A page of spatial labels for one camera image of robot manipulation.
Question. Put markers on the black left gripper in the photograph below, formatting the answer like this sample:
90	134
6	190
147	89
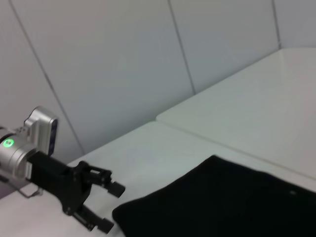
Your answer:
56	177

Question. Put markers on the black t-shirt with FREE print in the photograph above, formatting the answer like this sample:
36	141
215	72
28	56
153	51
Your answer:
222	202

